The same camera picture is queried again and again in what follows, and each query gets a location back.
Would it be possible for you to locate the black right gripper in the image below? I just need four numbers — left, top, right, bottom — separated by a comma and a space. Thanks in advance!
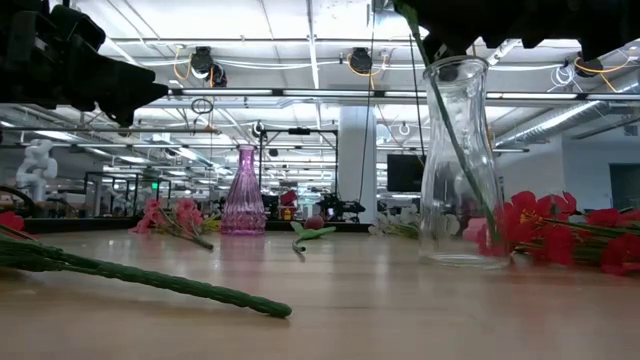
415, 0, 640, 62

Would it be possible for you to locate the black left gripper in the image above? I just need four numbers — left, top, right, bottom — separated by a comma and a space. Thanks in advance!
0, 4, 169, 128

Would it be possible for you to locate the pink artificial blossom spray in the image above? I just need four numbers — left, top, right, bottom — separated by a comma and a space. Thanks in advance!
128, 197, 222, 252

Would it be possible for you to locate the red artificial blossom spray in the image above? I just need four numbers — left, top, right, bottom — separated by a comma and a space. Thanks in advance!
0, 209, 294, 320
474, 189, 640, 277

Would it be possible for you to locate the peach pink artificial tulip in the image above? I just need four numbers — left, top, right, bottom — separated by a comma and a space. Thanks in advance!
462, 216, 494, 246

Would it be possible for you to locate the white artificial blossom spray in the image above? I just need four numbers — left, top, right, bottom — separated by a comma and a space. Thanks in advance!
367, 202, 462, 240

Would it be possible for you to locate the dark red artificial tulip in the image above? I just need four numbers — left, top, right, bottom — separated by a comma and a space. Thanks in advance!
291, 214, 338, 262

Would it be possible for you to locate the pink ribbed glass vase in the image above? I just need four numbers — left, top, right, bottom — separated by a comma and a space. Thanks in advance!
220, 144, 268, 237

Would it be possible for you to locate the clear glass vase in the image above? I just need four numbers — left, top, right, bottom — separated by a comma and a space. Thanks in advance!
418, 55, 512, 270

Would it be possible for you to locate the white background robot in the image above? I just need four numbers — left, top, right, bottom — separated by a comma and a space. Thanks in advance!
14, 138, 59, 202

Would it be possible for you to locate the black monitor screen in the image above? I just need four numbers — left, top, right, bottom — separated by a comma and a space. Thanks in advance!
386, 153, 427, 194

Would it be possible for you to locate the white building column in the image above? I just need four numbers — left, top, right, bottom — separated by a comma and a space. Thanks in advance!
338, 104, 379, 224

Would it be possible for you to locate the red background object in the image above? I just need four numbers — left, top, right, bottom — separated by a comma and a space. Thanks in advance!
279, 189, 299, 221

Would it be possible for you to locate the black background equipment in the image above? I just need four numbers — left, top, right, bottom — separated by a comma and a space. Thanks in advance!
319, 192, 367, 224

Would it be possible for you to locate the black ceiling cable reel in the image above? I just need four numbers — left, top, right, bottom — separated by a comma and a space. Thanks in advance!
573, 57, 605, 79
189, 45, 216, 77
348, 46, 375, 76

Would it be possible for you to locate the silver ceiling air duct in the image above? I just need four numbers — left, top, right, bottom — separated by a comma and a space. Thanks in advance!
492, 69, 640, 147

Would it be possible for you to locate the black hanging cable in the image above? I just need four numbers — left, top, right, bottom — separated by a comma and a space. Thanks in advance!
357, 0, 377, 204

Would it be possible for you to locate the black background rig frame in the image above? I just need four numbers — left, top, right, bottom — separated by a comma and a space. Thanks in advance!
257, 126, 340, 224

